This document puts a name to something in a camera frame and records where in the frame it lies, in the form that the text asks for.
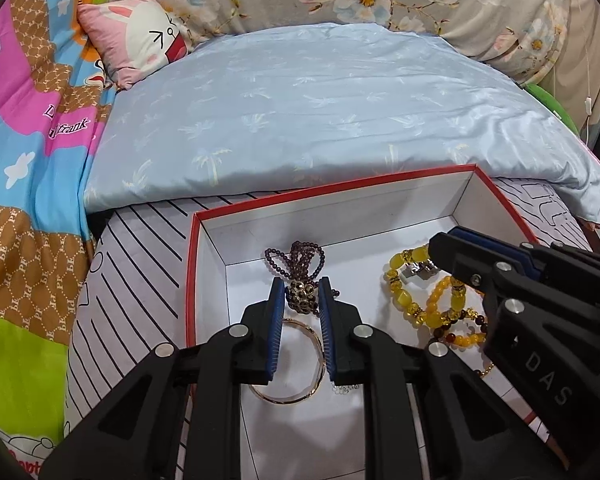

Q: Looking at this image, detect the light blue quilt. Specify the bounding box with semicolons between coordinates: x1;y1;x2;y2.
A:
82;22;600;226

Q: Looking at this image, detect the colourful cartoon monkey blanket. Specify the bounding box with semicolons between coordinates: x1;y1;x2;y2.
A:
0;0;118;480

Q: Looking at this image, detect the dark brown bead bracelet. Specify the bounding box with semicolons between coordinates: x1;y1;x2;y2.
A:
432;310;496;378

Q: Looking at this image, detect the beige curtain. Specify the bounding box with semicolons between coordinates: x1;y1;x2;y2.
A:
550;0;600;126

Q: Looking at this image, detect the orange bead bracelet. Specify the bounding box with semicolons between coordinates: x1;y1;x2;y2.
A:
425;275;488;350

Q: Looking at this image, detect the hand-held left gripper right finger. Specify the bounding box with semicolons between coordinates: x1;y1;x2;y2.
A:
317;277;566;480

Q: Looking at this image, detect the grey floral quilt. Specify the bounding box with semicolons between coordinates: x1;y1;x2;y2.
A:
107;0;581;86

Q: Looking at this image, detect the thin gold bangle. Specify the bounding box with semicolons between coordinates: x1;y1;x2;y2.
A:
247;317;327;405

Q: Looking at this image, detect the green cushion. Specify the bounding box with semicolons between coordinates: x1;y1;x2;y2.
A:
522;82;581;136

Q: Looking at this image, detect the silver metal link bracelet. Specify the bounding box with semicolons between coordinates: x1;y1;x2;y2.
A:
400;260;438;283

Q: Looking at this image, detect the white cable with switch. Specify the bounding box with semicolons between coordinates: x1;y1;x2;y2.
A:
577;35;597;141

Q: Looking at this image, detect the yellow chunky stone bracelet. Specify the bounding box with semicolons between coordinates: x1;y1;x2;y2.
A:
384;244;473;330

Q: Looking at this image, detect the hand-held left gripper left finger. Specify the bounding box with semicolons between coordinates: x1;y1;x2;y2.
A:
39;276;287;480

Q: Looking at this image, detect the red cardboard box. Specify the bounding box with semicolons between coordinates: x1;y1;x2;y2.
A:
185;164;553;480

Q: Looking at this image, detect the pink bunny pillow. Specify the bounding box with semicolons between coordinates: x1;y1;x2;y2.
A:
77;0;193;91

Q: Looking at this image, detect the gold bead bracelet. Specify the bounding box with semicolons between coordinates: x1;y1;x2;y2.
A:
285;280;323;318

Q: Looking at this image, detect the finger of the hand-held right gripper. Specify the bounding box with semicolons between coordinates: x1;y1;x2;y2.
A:
450;226;600;302
427;232;531;307

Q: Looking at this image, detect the dark bead necklace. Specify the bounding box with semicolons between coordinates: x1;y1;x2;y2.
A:
264;240;343;301

